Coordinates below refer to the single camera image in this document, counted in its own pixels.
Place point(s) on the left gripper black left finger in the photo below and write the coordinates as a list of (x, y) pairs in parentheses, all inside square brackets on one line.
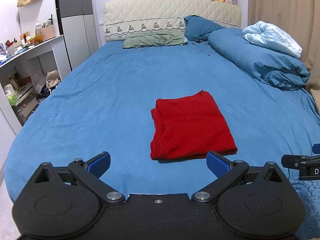
[(64, 201)]

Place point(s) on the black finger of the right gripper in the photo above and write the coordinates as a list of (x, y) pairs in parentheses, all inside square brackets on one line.
[(293, 161)]

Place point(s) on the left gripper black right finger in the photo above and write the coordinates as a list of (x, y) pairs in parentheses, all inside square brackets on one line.
[(252, 201)]

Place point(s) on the red knit garment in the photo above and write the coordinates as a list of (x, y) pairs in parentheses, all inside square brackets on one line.
[(188, 128)]

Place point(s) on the blue duvet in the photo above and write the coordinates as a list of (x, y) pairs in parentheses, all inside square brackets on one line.
[(267, 66)]

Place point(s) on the beige bag on floor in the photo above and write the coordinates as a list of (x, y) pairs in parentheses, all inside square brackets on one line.
[(52, 79)]

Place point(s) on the white desk shelf unit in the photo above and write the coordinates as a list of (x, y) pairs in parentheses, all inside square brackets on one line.
[(27, 64)]

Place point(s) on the light blue blanket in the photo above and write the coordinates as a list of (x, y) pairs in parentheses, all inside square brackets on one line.
[(270, 36)]

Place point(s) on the blue bed sheet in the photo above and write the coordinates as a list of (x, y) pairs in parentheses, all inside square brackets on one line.
[(105, 104)]

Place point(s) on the beige curtain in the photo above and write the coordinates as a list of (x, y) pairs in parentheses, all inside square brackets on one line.
[(300, 19)]

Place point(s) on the dark blue pillow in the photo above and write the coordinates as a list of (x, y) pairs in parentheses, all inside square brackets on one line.
[(198, 28)]

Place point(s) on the woven storage basket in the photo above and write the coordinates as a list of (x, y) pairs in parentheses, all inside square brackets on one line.
[(48, 32)]

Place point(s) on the green pillow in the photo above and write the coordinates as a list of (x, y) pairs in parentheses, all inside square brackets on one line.
[(155, 39)]

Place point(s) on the cream quilted headboard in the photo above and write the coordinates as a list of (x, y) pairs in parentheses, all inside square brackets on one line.
[(124, 17)]

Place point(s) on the grey white wardrobe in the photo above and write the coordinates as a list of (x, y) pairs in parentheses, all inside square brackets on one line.
[(76, 23)]

